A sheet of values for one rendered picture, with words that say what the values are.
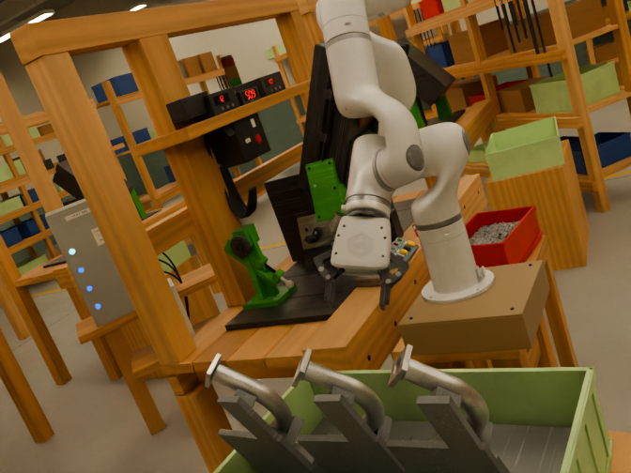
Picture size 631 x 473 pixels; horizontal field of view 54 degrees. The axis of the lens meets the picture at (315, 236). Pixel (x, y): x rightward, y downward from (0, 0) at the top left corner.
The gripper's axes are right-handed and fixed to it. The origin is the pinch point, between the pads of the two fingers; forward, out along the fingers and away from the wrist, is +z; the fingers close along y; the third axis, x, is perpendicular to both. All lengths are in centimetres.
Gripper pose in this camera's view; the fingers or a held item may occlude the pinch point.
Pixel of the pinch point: (356, 300)
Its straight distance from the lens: 107.4
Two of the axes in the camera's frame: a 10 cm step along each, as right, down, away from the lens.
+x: 2.0, 3.9, 9.0
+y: 9.7, 0.5, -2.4
